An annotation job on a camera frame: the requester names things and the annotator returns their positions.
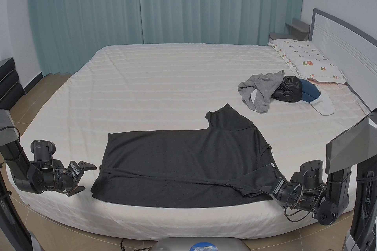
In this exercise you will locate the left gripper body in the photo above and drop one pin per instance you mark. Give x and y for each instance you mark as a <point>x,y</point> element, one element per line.
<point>69,179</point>

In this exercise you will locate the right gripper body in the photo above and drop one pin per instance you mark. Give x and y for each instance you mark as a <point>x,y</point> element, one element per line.
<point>287,194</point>

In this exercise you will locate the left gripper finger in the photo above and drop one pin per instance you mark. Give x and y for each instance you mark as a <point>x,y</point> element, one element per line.
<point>76,190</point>
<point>87,166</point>

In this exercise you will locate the black T-shirt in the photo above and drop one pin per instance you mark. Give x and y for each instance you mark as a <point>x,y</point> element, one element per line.
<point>176,155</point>

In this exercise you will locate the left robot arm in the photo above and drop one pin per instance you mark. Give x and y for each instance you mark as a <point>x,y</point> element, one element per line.
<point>20,167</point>

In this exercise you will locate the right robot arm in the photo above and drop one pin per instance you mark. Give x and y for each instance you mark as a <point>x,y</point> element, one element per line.
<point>347,144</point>

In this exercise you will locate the bed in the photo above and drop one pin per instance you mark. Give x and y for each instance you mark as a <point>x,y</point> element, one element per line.
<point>162,82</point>

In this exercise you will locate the white garment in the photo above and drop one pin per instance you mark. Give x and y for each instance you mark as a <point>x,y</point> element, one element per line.
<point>324,105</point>

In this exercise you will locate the black shiny garment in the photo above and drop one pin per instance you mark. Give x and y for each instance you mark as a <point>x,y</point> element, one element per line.
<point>287,91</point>

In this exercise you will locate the dark blue garment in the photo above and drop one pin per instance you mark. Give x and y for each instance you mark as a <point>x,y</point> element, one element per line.
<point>310,92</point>

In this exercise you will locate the grey garment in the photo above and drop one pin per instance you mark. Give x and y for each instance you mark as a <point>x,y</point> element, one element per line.
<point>260,89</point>

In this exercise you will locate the black chest of drawers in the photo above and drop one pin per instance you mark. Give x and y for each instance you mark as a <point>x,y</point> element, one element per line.
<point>8,85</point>

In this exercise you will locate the white printed pillow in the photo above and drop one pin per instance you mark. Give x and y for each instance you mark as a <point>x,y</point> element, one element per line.
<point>309,63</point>

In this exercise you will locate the grey bedside table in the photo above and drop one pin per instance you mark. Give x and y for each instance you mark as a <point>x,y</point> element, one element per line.
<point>297,28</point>

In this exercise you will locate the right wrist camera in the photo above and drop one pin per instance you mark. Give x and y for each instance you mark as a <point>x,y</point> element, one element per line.
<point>295,178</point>

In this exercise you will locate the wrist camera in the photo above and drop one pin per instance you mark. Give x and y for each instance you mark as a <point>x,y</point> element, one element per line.
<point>60,164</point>
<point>295,178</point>

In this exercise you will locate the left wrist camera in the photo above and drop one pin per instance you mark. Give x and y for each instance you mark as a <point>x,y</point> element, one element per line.
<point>60,164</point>

